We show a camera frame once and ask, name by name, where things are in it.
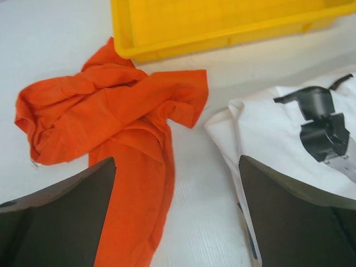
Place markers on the white printed folded t-shirt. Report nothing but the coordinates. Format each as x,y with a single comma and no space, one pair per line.
305,132

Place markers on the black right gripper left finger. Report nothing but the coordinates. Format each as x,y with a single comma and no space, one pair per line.
59,225

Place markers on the yellow plastic tray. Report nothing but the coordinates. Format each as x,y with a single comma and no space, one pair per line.
147,31

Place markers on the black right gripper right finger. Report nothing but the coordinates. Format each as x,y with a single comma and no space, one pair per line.
296,224

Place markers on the orange t-shirt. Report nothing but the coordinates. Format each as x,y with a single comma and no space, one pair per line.
113,109

